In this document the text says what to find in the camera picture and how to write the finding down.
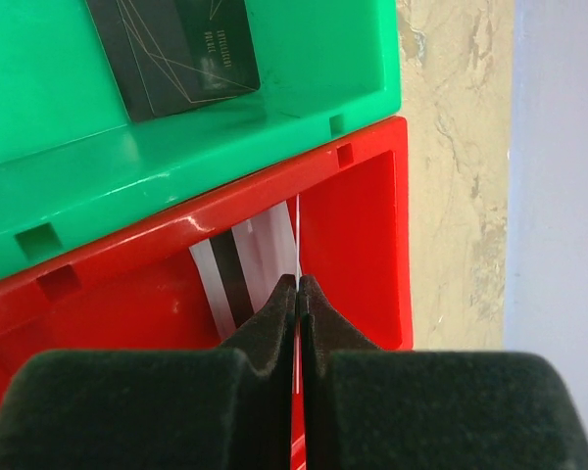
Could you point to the black card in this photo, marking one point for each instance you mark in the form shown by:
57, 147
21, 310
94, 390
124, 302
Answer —
170, 57

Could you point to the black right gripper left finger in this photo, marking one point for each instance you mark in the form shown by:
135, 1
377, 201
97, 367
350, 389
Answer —
224, 408

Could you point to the green plastic bin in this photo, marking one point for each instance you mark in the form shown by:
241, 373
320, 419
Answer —
74, 167

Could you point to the white VIP card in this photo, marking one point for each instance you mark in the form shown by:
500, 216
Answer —
298, 274

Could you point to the red bin middle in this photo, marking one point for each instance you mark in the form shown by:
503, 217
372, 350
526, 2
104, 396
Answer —
139, 289

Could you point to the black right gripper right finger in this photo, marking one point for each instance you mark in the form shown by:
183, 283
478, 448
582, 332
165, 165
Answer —
368, 408

